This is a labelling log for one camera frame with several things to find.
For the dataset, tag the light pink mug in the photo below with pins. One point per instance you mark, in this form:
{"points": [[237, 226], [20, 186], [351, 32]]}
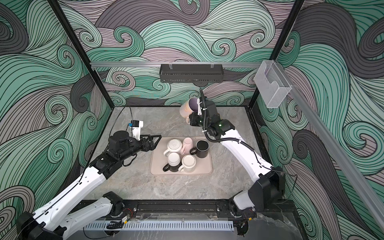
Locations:
{"points": [[187, 145]]}

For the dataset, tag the cream white mug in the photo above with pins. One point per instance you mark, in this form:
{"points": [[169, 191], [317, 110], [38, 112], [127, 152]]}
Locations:
{"points": [[188, 164]]}

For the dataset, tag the black mug white base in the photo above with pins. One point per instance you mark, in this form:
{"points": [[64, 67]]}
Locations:
{"points": [[174, 162]]}

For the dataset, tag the beige pink ribbed mug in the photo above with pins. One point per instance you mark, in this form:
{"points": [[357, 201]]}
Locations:
{"points": [[189, 107]]}

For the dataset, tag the white ribbed mug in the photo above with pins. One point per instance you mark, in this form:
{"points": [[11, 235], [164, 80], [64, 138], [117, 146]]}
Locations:
{"points": [[173, 146]]}

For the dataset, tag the black wall tray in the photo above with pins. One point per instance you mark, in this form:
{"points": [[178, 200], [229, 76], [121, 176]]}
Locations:
{"points": [[191, 73]]}

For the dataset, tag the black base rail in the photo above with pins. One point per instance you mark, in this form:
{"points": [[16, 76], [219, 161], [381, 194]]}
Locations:
{"points": [[208, 209]]}

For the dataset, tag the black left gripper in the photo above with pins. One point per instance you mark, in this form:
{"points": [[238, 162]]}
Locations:
{"points": [[151, 146]]}

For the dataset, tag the white slotted cable duct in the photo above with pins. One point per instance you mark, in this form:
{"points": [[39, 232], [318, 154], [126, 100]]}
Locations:
{"points": [[153, 225]]}

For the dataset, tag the beige silicone drying mat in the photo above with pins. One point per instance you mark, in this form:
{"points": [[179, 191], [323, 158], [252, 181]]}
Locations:
{"points": [[158, 161]]}

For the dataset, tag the aluminium wall rail right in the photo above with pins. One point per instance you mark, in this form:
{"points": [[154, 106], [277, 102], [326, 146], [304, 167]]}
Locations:
{"points": [[367, 194]]}

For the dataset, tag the aluminium wall rail back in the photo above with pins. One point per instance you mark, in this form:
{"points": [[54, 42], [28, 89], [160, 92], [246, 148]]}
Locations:
{"points": [[145, 64]]}

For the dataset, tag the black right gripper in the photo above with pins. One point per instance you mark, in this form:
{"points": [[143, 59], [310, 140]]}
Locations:
{"points": [[195, 119]]}

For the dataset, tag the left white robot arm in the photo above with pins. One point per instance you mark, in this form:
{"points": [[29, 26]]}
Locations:
{"points": [[56, 220]]}

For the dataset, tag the black corner frame post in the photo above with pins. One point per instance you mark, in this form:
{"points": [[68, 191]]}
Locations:
{"points": [[55, 6], [287, 27]]}

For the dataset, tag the black corner frame post right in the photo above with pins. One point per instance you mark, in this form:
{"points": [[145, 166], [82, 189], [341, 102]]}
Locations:
{"points": [[287, 27]]}

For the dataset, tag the black corner frame post left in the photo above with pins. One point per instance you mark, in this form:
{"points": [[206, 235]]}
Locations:
{"points": [[55, 6]]}

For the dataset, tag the aluminium wall rail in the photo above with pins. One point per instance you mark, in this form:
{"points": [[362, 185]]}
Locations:
{"points": [[367, 194], [145, 64]]}

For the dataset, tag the clear plastic wall bin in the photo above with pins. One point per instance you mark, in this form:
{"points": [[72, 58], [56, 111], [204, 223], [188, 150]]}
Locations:
{"points": [[272, 83]]}

